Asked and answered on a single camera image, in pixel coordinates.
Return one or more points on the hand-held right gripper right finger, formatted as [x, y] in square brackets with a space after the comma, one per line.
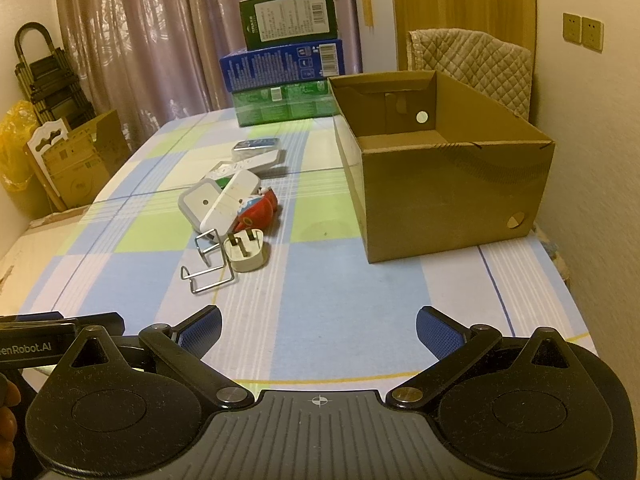
[440, 332]

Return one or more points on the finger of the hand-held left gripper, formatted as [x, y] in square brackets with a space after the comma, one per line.
[112, 322]

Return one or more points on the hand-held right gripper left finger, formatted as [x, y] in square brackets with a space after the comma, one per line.
[202, 331]

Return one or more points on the white plug adapter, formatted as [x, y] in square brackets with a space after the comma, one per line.
[250, 255]

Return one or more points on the grey white square device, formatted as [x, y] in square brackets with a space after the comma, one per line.
[200, 202]

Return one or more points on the red white toy figure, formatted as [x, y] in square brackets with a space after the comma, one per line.
[260, 215]

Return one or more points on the brown cardboard box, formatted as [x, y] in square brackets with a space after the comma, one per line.
[450, 200]

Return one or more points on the white rectangular device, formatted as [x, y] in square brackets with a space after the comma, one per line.
[232, 200]

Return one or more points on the white remote control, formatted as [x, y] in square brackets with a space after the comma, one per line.
[250, 162]

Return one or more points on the blue-label card pack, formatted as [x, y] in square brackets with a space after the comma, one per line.
[255, 145]

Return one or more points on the person's left hand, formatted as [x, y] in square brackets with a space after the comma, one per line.
[6, 425]

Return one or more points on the flat cardboard sheet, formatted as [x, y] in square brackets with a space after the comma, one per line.
[60, 216]

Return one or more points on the checked tablecloth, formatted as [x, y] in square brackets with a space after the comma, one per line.
[325, 285]

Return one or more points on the printed cardboard carton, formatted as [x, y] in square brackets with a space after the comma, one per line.
[85, 165]

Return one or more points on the yellow plastic bag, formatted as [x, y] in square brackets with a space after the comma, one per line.
[12, 150]

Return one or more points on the light green box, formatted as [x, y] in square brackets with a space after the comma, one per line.
[280, 107]

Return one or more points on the black folding cart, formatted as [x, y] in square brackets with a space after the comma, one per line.
[50, 80]

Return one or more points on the beige quilted chair cover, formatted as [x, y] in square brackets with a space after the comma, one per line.
[490, 67]

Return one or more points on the blue box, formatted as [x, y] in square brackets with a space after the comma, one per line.
[270, 67]

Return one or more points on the mauve curtain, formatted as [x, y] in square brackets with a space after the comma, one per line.
[150, 35]

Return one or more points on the dark green box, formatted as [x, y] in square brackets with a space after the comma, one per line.
[287, 17]

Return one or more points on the wooden door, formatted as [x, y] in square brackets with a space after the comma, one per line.
[450, 5]

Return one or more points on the tan tape strip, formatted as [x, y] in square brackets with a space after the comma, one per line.
[367, 2]

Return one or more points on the beige wall socket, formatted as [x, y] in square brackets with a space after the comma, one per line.
[592, 34]
[572, 27]

